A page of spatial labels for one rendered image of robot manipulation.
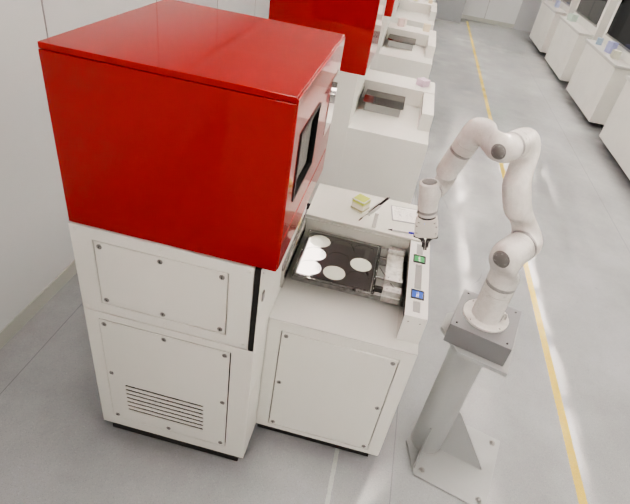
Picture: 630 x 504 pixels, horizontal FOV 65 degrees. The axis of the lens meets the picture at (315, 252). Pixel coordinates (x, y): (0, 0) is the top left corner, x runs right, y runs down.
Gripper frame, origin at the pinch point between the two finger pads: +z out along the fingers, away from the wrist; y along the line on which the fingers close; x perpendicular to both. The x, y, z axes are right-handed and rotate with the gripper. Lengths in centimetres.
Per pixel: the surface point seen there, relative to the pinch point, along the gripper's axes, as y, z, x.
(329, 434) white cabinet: -40, 83, -46
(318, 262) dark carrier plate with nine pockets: -47.0, 4.8, -12.3
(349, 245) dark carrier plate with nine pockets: -35.6, 7.4, 6.9
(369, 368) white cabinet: -20, 34, -46
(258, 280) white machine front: -55, -25, -66
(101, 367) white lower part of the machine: -134, 29, -66
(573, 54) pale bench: 245, 106, 802
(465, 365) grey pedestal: 20, 40, -32
